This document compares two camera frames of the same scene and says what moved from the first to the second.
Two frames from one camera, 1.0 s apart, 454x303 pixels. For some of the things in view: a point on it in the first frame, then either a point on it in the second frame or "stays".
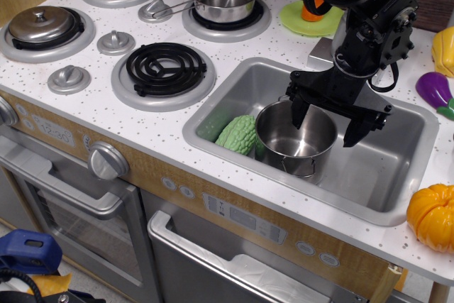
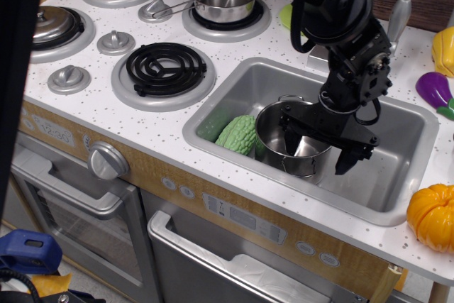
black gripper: x=348 y=96 → x=346 y=131
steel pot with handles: x=301 y=153 stays
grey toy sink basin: x=390 y=177 stays
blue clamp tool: x=30 y=252 stays
